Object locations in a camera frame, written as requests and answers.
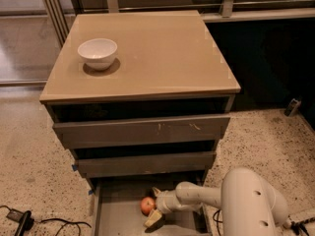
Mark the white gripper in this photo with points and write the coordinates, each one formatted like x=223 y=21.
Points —
x=164 y=202

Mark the red apple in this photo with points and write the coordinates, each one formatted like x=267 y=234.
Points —
x=147 y=205

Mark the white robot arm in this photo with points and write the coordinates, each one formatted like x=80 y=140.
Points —
x=250 y=206

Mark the grey open bottom drawer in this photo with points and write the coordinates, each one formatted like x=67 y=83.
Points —
x=118 y=210

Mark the grey middle drawer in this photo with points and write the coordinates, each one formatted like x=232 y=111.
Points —
x=145 y=164

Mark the grey drawer cabinet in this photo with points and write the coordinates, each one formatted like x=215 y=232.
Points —
x=167 y=65

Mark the grey top drawer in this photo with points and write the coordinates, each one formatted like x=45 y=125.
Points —
x=147 y=131

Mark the blue tape piece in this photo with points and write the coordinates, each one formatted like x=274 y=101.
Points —
x=74 y=167

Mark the white power strip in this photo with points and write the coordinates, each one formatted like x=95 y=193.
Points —
x=304 y=217

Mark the white ceramic bowl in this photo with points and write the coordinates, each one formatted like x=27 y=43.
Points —
x=98 y=53

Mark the small grey floor device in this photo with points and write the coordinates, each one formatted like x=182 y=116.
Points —
x=292 y=107

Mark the black power adapter with cable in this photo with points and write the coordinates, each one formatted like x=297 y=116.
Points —
x=26 y=222

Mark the metal railing frame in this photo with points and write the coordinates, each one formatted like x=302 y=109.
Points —
x=211 y=10

